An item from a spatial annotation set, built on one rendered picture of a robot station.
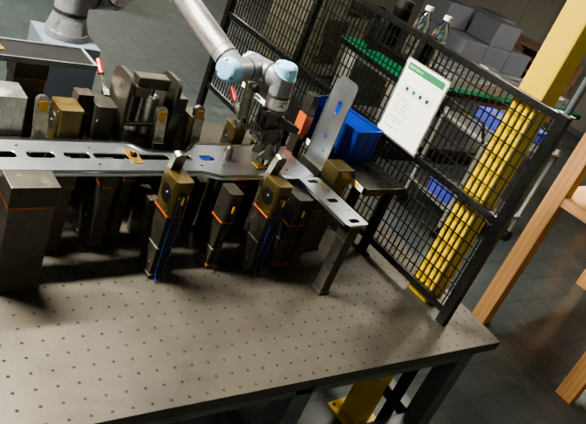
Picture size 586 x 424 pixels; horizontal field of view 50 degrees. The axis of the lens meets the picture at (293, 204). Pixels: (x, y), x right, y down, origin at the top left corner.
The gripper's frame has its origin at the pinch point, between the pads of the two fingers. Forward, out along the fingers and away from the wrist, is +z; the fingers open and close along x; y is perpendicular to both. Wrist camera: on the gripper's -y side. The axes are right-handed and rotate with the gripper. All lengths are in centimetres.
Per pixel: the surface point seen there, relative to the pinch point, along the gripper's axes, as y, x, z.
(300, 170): -14.8, 2.4, 4.2
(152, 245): 45, 14, 18
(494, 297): -186, 14, 102
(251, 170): 6.9, 2.6, 1.9
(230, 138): 2.9, -18.8, 2.0
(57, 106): 65, -19, -12
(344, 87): -29.5, -4.3, -24.9
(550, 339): -231, 39, 127
